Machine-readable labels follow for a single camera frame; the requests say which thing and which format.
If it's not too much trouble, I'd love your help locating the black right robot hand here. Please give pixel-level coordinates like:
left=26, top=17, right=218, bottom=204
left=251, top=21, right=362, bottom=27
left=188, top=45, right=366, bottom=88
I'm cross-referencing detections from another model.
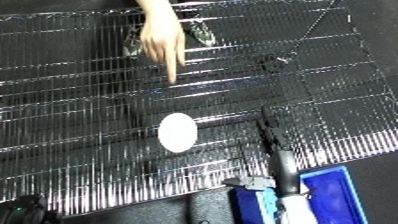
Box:
left=222, top=105, right=304, bottom=199

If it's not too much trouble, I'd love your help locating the person's hand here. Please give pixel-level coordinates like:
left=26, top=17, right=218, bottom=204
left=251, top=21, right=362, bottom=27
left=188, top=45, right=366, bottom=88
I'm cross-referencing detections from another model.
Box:
left=138, top=15, right=189, bottom=85

